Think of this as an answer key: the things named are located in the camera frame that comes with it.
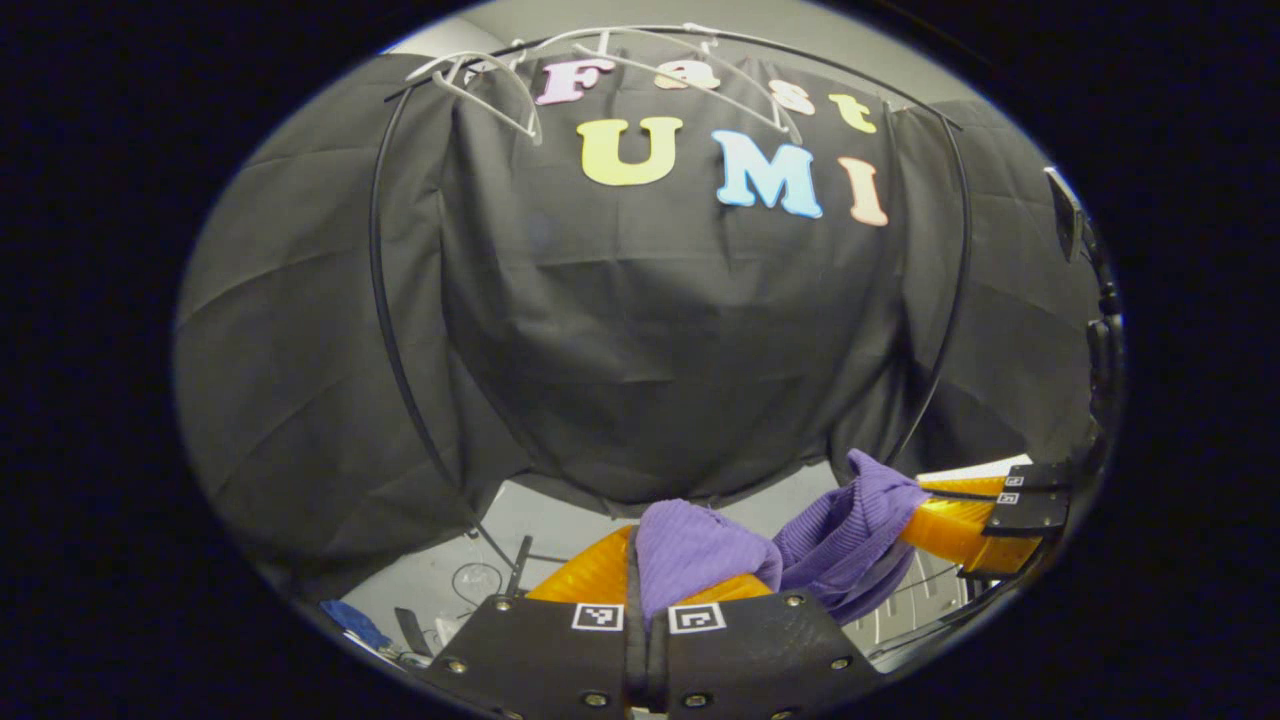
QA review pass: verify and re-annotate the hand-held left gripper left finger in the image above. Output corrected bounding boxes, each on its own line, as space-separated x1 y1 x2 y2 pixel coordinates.
420 524 642 720

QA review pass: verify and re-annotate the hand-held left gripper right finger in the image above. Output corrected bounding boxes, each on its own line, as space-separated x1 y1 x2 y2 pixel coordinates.
650 572 887 720

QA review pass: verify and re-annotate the white slatted laundry hamper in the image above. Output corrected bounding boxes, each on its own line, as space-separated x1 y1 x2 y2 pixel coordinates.
845 555 991 666

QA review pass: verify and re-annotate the purple ribbed jacket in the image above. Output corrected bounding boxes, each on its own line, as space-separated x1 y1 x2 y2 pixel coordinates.
635 448 933 627

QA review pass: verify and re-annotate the white clothes hanger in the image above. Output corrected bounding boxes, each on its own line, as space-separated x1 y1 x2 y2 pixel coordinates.
568 24 804 144
404 42 547 148

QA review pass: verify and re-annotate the black clothes rack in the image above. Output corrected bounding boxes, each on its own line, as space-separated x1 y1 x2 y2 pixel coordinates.
368 24 973 601

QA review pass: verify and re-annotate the small black object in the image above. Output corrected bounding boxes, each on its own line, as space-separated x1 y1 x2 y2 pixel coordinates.
393 606 433 658

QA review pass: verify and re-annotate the blue cloth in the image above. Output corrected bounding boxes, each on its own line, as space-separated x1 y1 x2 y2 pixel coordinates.
320 598 393 653

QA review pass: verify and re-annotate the dark stand with device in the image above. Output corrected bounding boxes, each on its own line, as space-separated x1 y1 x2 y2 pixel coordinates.
1043 165 1123 441

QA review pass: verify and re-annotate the black backdrop cloth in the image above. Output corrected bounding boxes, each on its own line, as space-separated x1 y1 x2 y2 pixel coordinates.
172 45 1106 601

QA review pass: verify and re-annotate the thin looped cable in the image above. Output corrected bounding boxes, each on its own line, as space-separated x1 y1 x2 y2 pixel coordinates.
449 560 507 613

